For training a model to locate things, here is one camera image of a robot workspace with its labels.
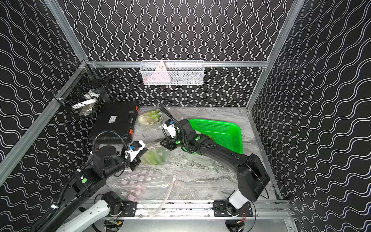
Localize zip-top bag with cabbage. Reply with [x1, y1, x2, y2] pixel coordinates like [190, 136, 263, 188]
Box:
[137, 107, 183, 126]
[111, 168, 176, 219]
[141, 146, 171, 166]

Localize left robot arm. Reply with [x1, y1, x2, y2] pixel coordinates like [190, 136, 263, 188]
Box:
[30, 130, 148, 232]

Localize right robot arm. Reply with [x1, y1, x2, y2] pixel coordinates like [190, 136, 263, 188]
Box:
[160, 119, 270, 209]

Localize black tool case orange latches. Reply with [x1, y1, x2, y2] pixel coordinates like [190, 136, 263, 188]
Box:
[88, 101, 140, 144]

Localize green perforated plastic basket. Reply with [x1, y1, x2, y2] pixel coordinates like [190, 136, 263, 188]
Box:
[189, 119, 243, 154]

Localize pink triangular card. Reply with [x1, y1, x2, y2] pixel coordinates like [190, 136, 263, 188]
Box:
[147, 61, 171, 84]

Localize white items in black basket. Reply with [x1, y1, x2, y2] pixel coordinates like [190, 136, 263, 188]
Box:
[71, 90, 99, 116]

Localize white wire wall basket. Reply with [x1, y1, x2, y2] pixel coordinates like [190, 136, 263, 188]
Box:
[140, 60, 205, 86]

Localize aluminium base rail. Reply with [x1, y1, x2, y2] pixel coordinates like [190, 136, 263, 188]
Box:
[81, 198, 290, 219]

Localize black wire wall basket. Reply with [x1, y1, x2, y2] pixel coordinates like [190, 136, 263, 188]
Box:
[54, 60, 114, 117]

